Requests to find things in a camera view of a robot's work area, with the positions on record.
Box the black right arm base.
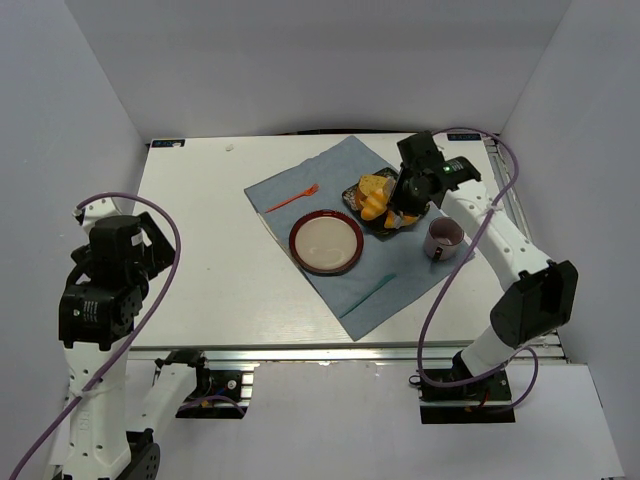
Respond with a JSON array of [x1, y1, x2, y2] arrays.
[[408, 371, 516, 425]]

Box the round red-rimmed plate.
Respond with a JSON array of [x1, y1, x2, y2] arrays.
[[288, 210, 364, 276]]

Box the blue label sticker right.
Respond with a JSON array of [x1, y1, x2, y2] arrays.
[[447, 132, 483, 142]]

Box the striped bread roll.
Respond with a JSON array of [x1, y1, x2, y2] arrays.
[[360, 188, 389, 221], [384, 211, 421, 229]]

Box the metal tongs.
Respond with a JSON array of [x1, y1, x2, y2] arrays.
[[385, 210, 405, 230]]

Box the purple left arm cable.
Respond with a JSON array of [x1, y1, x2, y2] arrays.
[[9, 192, 249, 480]]

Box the teal plastic knife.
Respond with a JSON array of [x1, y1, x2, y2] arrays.
[[338, 273, 396, 319]]

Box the seeded bread slice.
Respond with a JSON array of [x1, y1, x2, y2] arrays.
[[356, 175, 396, 202]]

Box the blue-grey cloth placemat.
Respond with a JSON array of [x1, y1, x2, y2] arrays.
[[245, 136, 468, 340]]

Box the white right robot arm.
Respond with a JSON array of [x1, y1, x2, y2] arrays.
[[391, 131, 578, 388]]

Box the blue label sticker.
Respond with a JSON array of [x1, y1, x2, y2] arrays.
[[150, 139, 186, 148], [447, 132, 483, 142]]

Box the dark patterned square plate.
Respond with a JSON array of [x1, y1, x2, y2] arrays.
[[342, 168, 430, 237]]

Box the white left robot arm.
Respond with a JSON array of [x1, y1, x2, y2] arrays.
[[57, 195, 205, 479]]

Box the blue label sticker left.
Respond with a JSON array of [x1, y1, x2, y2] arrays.
[[150, 139, 186, 148]]

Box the lilac mug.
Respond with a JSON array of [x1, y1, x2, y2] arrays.
[[423, 217, 464, 262]]

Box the aluminium table edge rail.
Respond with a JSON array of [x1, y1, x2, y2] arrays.
[[129, 344, 566, 363]]

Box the orange plastic fork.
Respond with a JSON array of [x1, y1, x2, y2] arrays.
[[265, 184, 319, 213]]

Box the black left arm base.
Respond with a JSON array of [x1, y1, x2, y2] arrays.
[[154, 349, 247, 419]]

